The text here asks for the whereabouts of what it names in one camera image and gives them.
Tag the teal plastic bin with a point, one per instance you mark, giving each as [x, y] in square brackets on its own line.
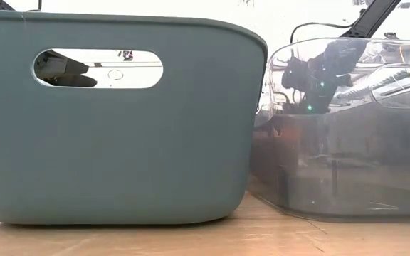
[119, 142]

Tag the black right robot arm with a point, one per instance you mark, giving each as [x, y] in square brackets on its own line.
[372, 17]

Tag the smoky transparent plastic bin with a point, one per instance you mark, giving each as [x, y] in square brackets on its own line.
[368, 160]

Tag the orange plastic bin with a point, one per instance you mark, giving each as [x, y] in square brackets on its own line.
[287, 133]

